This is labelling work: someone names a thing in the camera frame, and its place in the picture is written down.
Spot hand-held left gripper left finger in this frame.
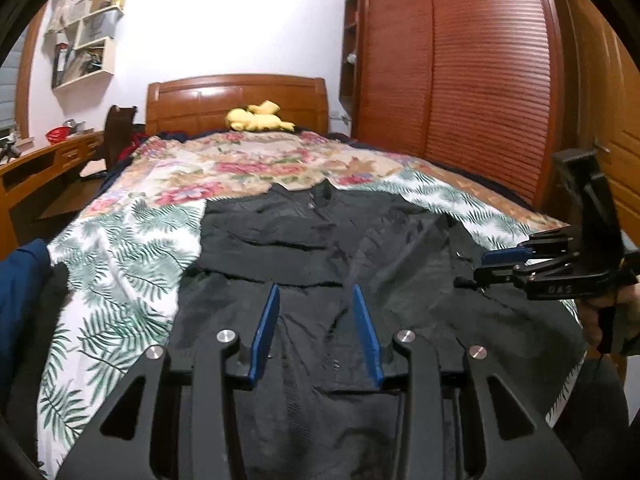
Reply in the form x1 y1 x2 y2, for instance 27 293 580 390
57 282 282 480

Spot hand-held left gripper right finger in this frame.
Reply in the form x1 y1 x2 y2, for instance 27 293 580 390
351 284 583 480

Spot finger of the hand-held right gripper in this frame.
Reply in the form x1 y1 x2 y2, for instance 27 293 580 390
472 255 583 292
480 227 583 267

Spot black jacket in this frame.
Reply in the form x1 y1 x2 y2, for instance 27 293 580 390
172 182 586 480

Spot person's right forearm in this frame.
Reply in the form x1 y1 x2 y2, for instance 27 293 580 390
612 285 640 357

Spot folded navy clothes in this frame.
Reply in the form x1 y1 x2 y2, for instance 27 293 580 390
0 239 71 401

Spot person's right hand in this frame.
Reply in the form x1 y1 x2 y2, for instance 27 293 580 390
581 300 601 347

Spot wooden door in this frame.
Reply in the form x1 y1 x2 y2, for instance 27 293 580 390
560 0 640 246

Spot leaf print bed sheet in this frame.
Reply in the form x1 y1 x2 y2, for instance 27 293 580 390
37 167 586 466

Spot person's dark trousers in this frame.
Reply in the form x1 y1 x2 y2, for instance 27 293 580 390
552 354 635 480

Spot wooden louvered wardrobe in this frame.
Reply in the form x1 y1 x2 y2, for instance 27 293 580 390
339 0 626 221

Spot floral blanket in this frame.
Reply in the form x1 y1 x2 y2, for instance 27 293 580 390
82 130 571 226

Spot yellow plush toy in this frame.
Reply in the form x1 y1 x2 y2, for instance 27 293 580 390
225 101 296 133

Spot wooden bed headboard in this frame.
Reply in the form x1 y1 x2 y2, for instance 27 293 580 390
146 74 330 136

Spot dark wooden chair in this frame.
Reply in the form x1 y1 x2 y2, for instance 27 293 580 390
102 105 138 173

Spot wooden desk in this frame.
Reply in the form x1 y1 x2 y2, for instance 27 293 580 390
0 130 108 251

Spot row of books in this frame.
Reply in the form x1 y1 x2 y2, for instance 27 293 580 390
52 42 106 86

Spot grey paper bag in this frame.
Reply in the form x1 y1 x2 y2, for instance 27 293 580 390
82 10 121 43

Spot grey window blind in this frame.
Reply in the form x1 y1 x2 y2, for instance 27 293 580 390
0 35 26 133

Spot tied beige curtain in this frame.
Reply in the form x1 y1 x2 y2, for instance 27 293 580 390
47 0 88 33

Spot white wall shelf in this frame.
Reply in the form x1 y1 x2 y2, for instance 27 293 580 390
50 0 126 91

